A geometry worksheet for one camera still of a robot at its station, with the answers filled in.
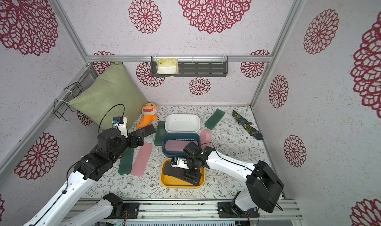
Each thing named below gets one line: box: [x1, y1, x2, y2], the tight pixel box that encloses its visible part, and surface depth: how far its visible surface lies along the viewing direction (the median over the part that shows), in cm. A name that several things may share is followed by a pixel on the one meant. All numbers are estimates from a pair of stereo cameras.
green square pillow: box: [68, 61, 148, 131], surface depth 87 cm
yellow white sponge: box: [157, 57, 179, 75], surface depth 92 cm
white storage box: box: [164, 113, 201, 134], surface depth 111 cm
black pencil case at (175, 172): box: [163, 161, 187, 178], surface depth 75 cm
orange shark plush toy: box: [136, 102, 158, 130], surface depth 111 cm
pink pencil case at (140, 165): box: [131, 142, 153, 177], surface depth 92 cm
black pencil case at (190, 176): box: [163, 161, 202, 186], surface depth 73 cm
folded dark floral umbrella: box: [231, 110, 263, 140], surface depth 108 cm
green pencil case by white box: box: [153, 120, 167, 147], surface depth 105 cm
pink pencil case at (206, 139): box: [200, 129, 213, 150], surface depth 103 cm
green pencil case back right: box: [204, 108, 225, 130], surface depth 115 cm
